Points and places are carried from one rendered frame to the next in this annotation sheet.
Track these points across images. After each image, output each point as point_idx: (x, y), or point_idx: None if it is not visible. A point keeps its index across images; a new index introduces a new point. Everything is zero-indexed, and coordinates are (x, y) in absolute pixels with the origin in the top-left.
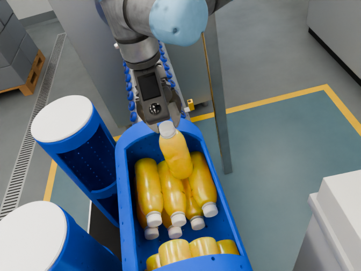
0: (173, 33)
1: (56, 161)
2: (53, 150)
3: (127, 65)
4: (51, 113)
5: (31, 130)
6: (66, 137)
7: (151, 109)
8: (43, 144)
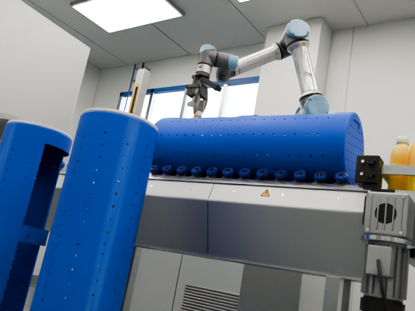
0: (236, 60)
1: (28, 157)
2: (47, 139)
3: (201, 73)
4: None
5: (21, 120)
6: (65, 135)
7: (217, 83)
8: (43, 128)
